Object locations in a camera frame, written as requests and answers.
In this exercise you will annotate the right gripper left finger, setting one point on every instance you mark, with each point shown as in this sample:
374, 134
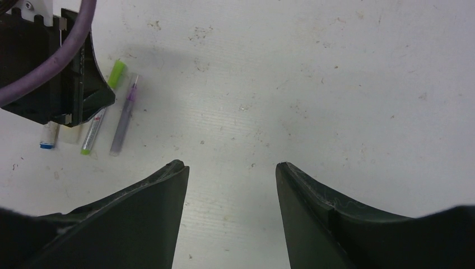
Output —
136, 227

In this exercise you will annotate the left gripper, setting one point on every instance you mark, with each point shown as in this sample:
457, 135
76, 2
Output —
50, 74

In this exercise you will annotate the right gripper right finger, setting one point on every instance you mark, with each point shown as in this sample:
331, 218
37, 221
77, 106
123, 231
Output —
327, 229

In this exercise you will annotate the blue marker pen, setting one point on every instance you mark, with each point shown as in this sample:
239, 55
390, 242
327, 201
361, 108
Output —
49, 135

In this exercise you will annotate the yellow highlighter pen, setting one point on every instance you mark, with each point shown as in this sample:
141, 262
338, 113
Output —
70, 135

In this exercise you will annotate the purple pen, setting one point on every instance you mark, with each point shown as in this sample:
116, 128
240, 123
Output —
125, 116

